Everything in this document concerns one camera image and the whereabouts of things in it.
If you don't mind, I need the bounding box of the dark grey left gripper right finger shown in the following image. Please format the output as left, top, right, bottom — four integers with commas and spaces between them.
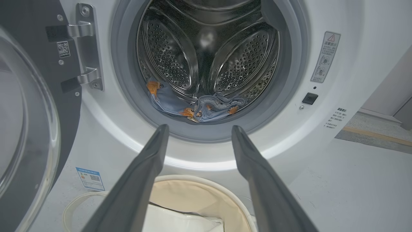
231, 125, 319, 232

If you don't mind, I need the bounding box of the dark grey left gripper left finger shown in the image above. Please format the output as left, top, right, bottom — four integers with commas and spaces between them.
82, 124, 170, 232

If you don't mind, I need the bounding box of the blue patterned garment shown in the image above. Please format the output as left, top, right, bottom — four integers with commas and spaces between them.
146, 81, 247, 123

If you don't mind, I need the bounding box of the black round glass washer door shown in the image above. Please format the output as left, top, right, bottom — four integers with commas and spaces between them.
0, 0, 83, 232

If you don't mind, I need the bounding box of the cream canvas laundry basket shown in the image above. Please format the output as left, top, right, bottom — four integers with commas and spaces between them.
63, 175, 258, 232

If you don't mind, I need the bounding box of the white front-load washing machine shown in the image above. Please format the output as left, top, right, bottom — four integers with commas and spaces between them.
29, 0, 412, 232

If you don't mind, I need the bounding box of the black door latch socket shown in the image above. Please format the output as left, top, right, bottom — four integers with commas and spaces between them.
302, 92, 319, 105

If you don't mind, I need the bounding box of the grey rubber door gasket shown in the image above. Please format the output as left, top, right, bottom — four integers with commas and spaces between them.
110, 0, 310, 143

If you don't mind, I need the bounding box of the silver metal door hinge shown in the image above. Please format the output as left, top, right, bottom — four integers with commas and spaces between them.
67, 3, 104, 91

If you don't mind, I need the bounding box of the stainless steel washing machine drum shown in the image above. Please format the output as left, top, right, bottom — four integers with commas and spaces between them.
137, 0, 280, 105

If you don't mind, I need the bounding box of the blue energy label sticker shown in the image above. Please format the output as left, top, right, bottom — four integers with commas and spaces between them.
76, 167, 106, 192

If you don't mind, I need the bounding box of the white padding sheet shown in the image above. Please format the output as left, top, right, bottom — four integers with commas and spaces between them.
142, 203, 226, 232

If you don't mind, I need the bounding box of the grey warning sticker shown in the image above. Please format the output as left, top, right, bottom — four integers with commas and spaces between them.
310, 31, 341, 83

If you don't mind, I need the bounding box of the white QR code sticker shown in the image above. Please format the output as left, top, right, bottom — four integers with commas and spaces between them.
57, 41, 71, 59

